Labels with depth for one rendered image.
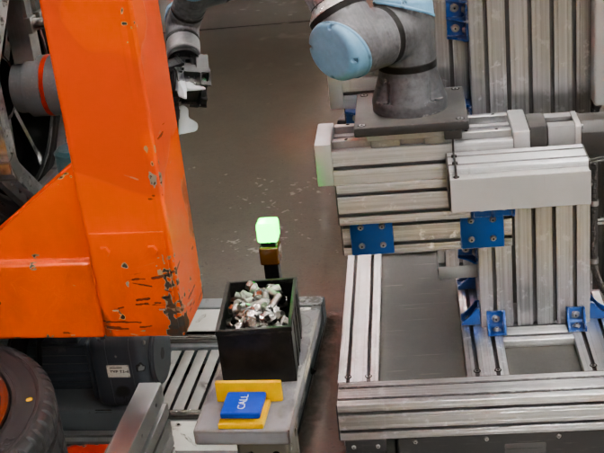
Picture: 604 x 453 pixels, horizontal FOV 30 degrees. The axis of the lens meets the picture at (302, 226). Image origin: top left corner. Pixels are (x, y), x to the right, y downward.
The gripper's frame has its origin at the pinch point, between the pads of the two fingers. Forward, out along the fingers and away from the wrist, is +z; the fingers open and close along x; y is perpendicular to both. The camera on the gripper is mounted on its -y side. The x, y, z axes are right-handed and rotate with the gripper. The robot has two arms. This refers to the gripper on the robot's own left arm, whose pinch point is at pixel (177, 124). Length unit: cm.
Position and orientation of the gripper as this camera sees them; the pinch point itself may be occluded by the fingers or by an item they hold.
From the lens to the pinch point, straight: 239.2
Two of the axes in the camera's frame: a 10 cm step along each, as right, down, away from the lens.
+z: 1.0, 8.0, -6.0
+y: 9.7, 0.5, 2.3
